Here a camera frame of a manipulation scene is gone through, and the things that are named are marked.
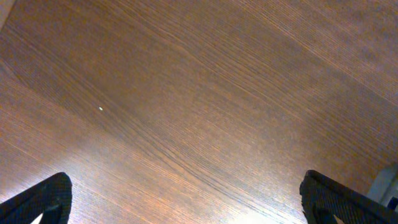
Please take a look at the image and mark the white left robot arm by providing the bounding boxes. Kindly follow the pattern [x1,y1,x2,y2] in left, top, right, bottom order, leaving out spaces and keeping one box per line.
[1,164,397,224]

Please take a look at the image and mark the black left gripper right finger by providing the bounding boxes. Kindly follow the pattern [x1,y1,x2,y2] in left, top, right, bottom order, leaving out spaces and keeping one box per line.
[300,170,397,224]

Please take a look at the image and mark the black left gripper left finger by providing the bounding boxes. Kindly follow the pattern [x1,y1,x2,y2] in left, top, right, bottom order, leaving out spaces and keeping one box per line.
[1,172,72,224]

